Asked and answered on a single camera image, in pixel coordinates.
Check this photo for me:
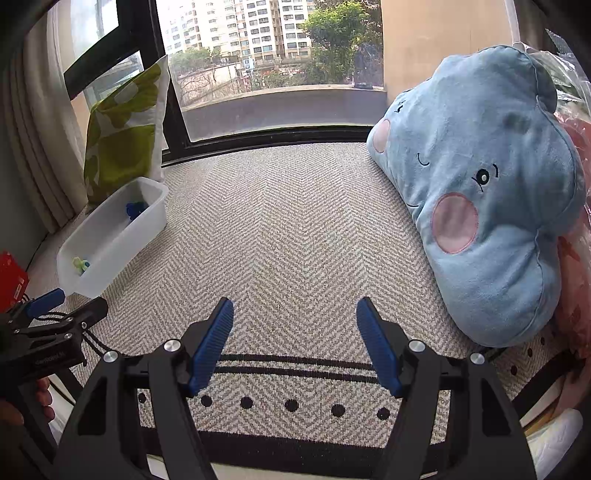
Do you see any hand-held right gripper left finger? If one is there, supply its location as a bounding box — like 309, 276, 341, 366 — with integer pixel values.
54, 296, 235, 480

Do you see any black window frame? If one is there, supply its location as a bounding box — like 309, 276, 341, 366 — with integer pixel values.
62, 0, 384, 167

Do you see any blue cloud plush pillow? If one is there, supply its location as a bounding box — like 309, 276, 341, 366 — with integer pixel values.
367, 45, 587, 348

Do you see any red box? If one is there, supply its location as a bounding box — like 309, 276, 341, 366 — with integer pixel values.
0, 251, 29, 312

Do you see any person's left hand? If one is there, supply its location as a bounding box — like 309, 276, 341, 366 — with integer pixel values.
0, 376, 57, 428

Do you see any white plastic bin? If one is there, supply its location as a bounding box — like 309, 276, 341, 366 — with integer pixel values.
57, 176, 170, 300

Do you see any herringbone woven mat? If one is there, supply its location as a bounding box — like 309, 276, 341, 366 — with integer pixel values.
28, 141, 587, 476

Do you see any green and white pillow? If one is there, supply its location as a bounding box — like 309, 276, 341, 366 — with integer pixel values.
83, 54, 169, 206

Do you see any beige curtain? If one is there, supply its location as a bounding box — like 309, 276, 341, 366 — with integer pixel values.
9, 28, 88, 232

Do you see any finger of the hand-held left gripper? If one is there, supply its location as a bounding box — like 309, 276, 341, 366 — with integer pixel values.
18, 288, 66, 320
28, 296, 110, 337

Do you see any white mattress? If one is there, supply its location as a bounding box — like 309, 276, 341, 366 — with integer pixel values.
46, 374, 585, 480

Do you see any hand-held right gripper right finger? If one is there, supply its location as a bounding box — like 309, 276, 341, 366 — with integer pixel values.
355, 296, 539, 480

